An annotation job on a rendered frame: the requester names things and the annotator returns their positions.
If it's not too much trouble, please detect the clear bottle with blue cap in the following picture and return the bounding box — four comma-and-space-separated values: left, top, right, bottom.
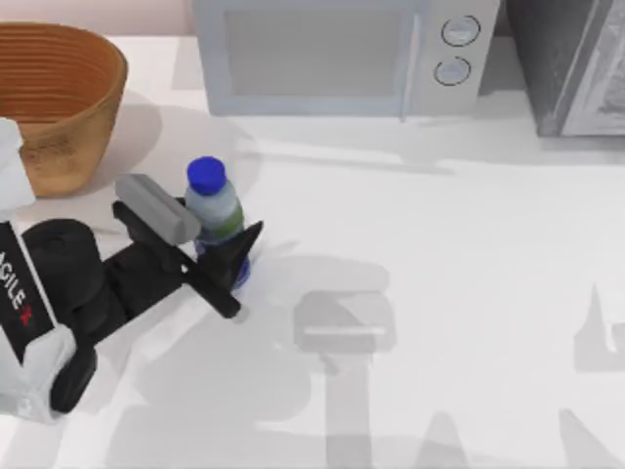
184, 155, 254, 290

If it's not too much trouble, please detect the brown woven basket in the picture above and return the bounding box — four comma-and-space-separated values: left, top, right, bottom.
0, 22, 130, 199

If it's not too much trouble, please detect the microwave oven door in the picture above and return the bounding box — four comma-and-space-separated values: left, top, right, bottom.
191, 0, 422, 119

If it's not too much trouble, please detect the pale microwave oven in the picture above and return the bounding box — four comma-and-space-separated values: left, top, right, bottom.
190, 0, 503, 122

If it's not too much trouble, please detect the round microwave knob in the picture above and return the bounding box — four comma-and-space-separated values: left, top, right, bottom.
439, 14, 482, 48
433, 54, 474, 88

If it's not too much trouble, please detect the grey cabinet with dark inside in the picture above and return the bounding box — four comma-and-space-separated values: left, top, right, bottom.
504, 0, 625, 139

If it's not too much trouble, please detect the microwave door handle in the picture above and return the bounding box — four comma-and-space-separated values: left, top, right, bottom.
398, 11, 423, 123

